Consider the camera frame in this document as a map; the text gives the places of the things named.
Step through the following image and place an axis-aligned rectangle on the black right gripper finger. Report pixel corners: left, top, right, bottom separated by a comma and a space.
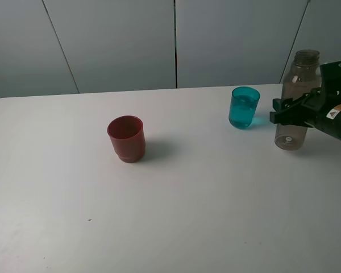
272, 93, 312, 111

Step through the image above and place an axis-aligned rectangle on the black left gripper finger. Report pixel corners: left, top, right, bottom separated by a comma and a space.
269, 109, 315, 126

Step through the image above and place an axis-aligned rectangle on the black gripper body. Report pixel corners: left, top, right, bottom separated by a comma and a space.
300, 87, 334, 128

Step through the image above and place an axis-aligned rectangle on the smoky transparent water bottle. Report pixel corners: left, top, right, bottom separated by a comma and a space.
274, 49, 322, 151

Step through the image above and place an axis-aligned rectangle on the teal transparent plastic cup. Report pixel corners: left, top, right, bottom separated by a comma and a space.
228, 86, 260, 129

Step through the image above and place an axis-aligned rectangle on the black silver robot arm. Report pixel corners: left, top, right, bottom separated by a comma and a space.
269, 88, 341, 141

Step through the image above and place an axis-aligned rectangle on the red plastic cup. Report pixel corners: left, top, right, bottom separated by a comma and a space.
107, 115, 145, 163

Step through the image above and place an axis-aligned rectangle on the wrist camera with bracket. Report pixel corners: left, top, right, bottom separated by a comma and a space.
320, 61, 341, 106

